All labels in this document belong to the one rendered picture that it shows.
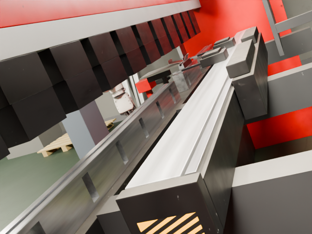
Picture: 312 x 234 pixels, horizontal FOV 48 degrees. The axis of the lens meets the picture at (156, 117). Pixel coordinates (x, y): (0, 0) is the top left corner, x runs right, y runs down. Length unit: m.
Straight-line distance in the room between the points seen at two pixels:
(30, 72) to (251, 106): 0.58
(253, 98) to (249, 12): 1.88
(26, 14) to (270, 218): 0.68
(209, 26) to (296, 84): 1.59
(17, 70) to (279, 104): 0.97
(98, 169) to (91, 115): 1.40
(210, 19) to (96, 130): 1.26
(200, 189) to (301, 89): 0.94
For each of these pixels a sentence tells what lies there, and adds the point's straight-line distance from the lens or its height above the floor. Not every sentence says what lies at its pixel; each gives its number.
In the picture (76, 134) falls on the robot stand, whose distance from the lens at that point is 2.32.
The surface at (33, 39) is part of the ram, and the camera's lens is 0.86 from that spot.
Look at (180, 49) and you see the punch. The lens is 2.01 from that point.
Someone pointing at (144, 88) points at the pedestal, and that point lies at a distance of 3.87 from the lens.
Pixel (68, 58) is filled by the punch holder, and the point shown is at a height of 1.22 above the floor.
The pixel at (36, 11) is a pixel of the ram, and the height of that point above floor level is 1.35.
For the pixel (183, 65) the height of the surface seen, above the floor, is 0.99.
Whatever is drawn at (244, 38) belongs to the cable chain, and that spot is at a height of 1.03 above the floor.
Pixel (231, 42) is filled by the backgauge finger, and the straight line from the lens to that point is 1.93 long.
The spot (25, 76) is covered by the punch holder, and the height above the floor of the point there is 1.22.
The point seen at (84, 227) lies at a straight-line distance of 0.81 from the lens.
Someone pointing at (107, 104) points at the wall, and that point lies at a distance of 6.66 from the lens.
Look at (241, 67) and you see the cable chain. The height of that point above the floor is 1.02.
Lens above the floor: 1.19
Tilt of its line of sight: 12 degrees down
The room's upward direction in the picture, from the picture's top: 23 degrees counter-clockwise
